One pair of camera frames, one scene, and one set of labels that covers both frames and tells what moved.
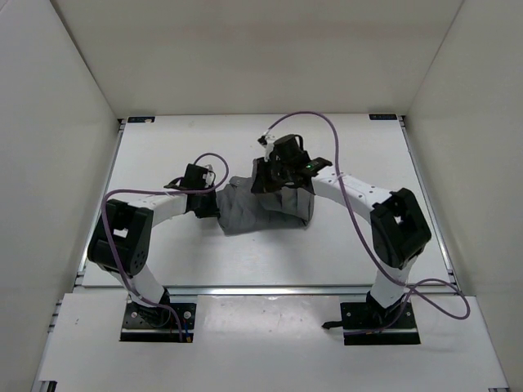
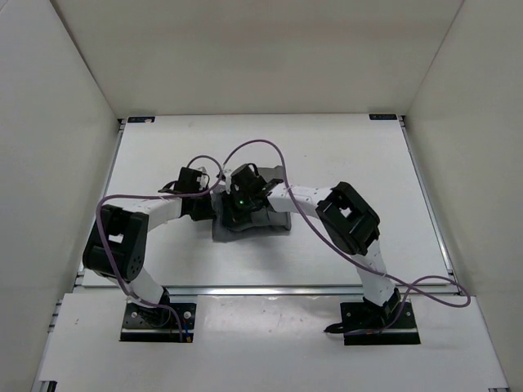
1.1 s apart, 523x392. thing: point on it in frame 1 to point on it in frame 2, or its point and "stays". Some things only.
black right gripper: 262,184 to 231,216
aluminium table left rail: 119,135 stays
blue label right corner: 383,117 stays
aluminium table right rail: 435,227 stays
